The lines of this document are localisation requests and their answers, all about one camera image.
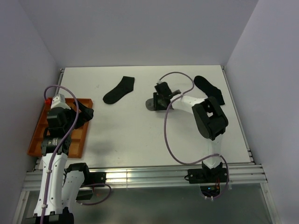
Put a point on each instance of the grey sock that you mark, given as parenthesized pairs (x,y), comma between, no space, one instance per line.
(149,103)

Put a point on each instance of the black sock left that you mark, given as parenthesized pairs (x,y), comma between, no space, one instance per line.
(125,86)

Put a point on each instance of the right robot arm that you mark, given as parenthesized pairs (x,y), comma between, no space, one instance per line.
(210,120)

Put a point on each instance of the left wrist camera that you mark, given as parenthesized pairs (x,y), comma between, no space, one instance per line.
(58,101)

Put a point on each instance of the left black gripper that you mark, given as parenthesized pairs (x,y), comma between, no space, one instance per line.
(85,115)

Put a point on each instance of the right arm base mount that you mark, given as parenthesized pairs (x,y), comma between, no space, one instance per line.
(213,177)

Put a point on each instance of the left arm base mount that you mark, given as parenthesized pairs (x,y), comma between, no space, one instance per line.
(95,179)

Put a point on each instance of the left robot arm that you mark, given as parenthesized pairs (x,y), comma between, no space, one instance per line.
(60,185)

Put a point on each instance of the black sock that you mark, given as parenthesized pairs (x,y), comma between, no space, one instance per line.
(125,86)
(210,90)

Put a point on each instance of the black sock right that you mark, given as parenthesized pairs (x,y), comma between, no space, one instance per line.
(210,90)

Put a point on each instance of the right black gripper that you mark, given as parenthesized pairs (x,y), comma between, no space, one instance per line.
(156,107)

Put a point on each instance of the orange compartment tray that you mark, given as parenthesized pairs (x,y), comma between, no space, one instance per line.
(78,136)

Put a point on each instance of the aluminium frame rail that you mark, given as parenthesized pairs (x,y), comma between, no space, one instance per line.
(173,176)

